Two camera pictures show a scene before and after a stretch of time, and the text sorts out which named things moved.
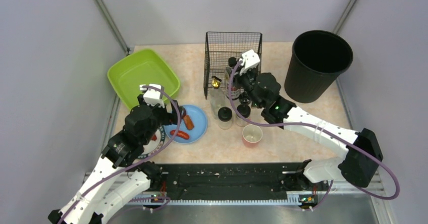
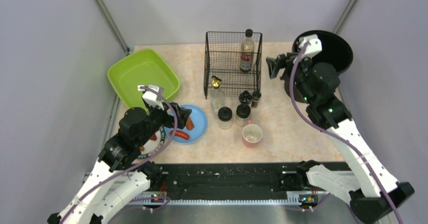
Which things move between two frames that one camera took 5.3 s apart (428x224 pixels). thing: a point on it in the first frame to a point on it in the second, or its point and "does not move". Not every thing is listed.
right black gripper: (241, 76) to (282, 64)
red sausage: (180, 133) does not move
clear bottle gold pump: (217, 97) does not move
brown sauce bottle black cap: (232, 61) to (247, 52)
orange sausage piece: (189, 123) does not move
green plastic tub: (143, 67) does not move
